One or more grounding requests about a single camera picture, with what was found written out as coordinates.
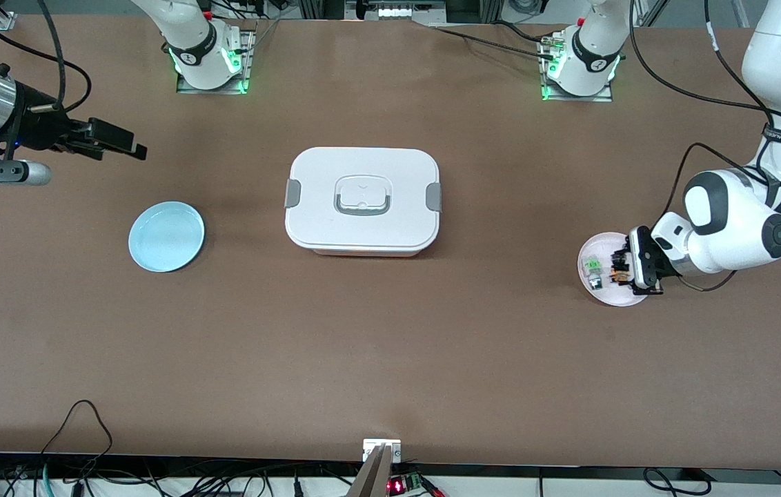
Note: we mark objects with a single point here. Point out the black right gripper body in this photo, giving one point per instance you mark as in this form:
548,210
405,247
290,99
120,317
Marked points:
41,129

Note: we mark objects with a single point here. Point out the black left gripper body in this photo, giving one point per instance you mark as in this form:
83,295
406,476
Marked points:
648,268

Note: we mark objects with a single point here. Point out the orange and black push switch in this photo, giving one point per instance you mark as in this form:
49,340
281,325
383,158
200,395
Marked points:
617,276

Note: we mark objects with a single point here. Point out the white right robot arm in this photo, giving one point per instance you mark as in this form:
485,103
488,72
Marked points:
190,27

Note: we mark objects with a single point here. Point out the pale pink round plate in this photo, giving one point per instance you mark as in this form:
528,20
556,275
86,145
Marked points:
604,245

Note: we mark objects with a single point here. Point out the light blue round plate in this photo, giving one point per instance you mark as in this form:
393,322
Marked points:
166,238

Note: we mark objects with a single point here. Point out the white lunch box grey latches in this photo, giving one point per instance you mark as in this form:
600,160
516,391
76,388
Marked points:
321,207

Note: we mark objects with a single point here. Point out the white power strip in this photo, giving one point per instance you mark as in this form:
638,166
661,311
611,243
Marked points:
394,12

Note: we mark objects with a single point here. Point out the red LED display module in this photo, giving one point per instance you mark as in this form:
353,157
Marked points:
399,486

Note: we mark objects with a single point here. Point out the green and silver push switch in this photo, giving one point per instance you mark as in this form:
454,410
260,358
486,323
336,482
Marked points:
592,270

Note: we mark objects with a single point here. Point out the aluminium frame post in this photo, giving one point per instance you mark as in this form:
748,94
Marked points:
3,21

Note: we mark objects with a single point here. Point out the aluminium frame strut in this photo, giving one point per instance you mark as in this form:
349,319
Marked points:
651,12

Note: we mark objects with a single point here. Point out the aluminium camera post with bracket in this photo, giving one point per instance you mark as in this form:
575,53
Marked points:
377,462

